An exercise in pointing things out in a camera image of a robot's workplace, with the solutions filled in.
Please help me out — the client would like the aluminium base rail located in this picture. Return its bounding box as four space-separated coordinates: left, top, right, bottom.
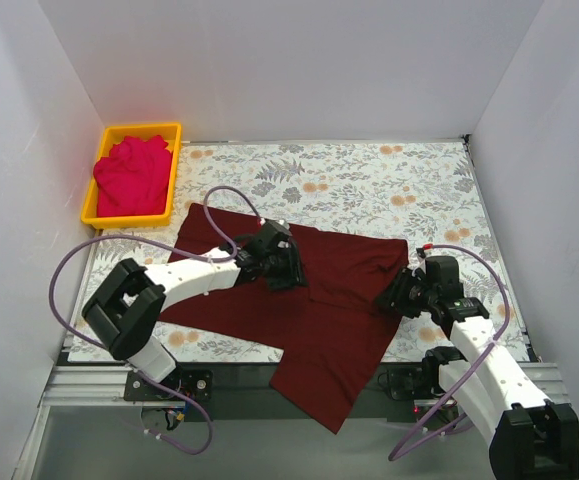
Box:
43 362 569 409

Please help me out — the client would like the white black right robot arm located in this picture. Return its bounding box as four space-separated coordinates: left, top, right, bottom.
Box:
376 256 579 479

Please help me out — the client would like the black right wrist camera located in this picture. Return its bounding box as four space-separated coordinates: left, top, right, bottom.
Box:
424 255 464 301

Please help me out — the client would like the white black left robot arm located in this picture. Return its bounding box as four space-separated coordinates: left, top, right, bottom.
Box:
82 241 307 400

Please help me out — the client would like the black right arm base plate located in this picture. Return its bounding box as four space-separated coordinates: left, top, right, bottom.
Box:
377 362 445 401

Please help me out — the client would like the dark red t shirt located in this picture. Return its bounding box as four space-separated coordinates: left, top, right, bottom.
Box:
160 224 409 433

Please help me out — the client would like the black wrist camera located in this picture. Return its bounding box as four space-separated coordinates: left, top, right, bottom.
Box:
424 255 464 301
253 220 292 252

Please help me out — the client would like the bright pink t shirt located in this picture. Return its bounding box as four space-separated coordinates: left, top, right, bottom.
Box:
93 135 172 217

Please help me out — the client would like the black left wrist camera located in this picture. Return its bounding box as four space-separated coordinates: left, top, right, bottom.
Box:
253 220 292 252

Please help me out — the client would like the floral patterned table mat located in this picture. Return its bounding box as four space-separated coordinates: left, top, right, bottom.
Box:
78 142 529 361

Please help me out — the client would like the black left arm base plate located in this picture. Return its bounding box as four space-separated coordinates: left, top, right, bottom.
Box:
123 366 213 402

